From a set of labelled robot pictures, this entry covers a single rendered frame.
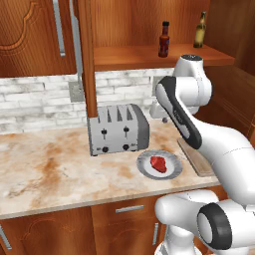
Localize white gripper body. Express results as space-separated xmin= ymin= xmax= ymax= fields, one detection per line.
xmin=148 ymin=100 xmax=170 ymax=123

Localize red raw steak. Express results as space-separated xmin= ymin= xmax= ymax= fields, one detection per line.
xmin=149 ymin=155 xmax=168 ymax=174

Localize grey round plate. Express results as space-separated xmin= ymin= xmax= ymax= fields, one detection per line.
xmin=135 ymin=149 xmax=184 ymax=180

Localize wooden cutting board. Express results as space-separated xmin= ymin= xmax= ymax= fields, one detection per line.
xmin=176 ymin=136 xmax=217 ymax=178

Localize red condiment bottle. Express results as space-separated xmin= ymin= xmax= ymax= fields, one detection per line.
xmin=157 ymin=21 xmax=171 ymax=59

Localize yellow-green glass bottle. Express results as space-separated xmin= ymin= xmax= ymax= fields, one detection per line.
xmin=192 ymin=11 xmax=208 ymax=50

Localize wooden base cabinet door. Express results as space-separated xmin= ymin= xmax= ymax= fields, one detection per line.
xmin=0 ymin=206 xmax=98 ymax=255
xmin=93 ymin=217 xmax=168 ymax=255

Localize silver four-slot toaster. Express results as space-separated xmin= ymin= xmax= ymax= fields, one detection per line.
xmin=87 ymin=103 xmax=150 ymax=157

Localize wooden drawer front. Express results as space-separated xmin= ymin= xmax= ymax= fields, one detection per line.
xmin=90 ymin=194 xmax=167 ymax=228

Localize grey wall outlet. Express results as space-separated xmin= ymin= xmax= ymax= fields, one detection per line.
xmin=150 ymin=76 xmax=165 ymax=98
xmin=68 ymin=80 xmax=86 ymax=104

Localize open wooden wall cabinet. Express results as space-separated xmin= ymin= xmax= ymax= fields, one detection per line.
xmin=91 ymin=0 xmax=236 ymax=73

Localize open wooden wall cabinet door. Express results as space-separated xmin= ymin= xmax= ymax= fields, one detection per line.
xmin=202 ymin=0 xmax=255 ymax=140
xmin=77 ymin=0 xmax=100 ymax=120

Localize silver drawer handle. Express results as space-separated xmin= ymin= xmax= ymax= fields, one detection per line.
xmin=115 ymin=204 xmax=145 ymax=214

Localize long silver door handle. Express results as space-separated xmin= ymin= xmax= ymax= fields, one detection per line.
xmin=69 ymin=0 xmax=84 ymax=85
xmin=52 ymin=0 xmax=67 ymax=59

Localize silver base door handle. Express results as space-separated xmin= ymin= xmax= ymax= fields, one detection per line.
xmin=151 ymin=221 xmax=160 ymax=247
xmin=0 ymin=223 xmax=14 ymax=251

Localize closed wooden wall cabinet door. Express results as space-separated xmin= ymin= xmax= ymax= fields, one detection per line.
xmin=0 ymin=0 xmax=78 ymax=80

